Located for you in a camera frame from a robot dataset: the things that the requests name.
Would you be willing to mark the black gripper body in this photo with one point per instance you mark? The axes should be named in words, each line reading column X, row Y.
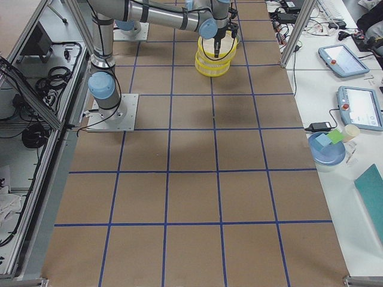
column 221, row 31

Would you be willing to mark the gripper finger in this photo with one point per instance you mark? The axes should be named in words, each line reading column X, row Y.
column 217, row 45

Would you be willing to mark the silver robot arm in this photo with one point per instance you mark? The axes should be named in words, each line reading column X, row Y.
column 197, row 19
column 103, row 84

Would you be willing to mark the upper blue teach pendant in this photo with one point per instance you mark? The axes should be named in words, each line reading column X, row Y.
column 342, row 61

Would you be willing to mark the blue teach pendant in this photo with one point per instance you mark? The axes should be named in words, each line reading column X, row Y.
column 360, row 107
column 342, row 61

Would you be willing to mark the black power adapter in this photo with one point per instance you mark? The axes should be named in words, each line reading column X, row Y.
column 319, row 127

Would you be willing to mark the light blue cube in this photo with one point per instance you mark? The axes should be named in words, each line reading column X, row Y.
column 322, row 141

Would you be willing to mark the green cube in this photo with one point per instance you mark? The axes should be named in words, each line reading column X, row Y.
column 335, row 136

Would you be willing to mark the lower blue teach pendant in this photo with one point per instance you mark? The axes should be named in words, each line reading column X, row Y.
column 360, row 107

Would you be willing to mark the beige cup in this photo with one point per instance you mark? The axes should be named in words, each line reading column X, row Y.
column 349, row 132

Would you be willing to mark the blue plate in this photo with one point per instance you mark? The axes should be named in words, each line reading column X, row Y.
column 330, row 155

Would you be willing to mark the black monitor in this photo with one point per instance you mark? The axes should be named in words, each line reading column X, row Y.
column 39, row 44

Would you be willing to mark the teal board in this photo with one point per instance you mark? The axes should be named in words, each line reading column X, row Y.
column 369, row 186

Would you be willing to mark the white crumpled cloth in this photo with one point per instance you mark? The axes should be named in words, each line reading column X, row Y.
column 10, row 203

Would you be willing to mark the aluminium frame post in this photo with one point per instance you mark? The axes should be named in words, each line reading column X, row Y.
column 301, row 22

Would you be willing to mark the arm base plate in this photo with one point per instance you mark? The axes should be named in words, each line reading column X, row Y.
column 109, row 121
column 133, row 35

